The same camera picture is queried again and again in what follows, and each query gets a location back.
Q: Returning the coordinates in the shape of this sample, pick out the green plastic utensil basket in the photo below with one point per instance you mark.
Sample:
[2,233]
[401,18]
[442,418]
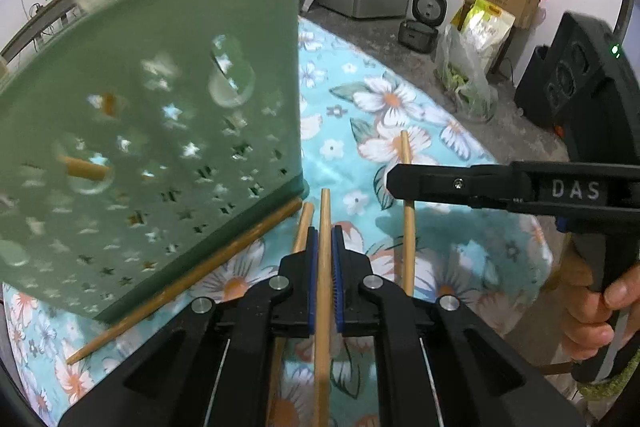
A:
[260,32]

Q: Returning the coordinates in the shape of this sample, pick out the black speaker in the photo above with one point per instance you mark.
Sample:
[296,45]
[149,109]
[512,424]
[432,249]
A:
[560,77]

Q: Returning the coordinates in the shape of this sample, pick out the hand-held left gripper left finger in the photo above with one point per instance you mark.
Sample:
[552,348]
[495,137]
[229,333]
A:
[313,287]

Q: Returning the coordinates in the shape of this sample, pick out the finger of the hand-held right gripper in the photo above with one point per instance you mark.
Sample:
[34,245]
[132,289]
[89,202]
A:
[440,182]

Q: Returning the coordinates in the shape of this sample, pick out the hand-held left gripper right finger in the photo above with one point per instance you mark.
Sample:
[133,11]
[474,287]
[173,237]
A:
[338,287]

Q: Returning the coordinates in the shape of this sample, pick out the plastic bag of greens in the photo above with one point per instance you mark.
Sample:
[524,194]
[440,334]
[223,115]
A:
[467,82]

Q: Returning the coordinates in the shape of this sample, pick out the black rice cooker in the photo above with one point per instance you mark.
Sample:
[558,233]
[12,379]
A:
[417,37]

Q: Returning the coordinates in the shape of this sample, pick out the light bamboo chopstick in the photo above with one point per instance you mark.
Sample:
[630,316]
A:
[409,247]
[82,167]
[303,227]
[325,217]
[200,274]

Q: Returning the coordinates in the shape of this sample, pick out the yellow green sack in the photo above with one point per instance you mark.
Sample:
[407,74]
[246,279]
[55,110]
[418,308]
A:
[482,27]

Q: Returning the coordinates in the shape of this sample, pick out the person's right hand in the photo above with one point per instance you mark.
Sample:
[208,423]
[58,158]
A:
[590,322]

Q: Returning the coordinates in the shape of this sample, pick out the floral blue blanket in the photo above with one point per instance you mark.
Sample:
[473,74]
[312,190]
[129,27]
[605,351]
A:
[350,107]

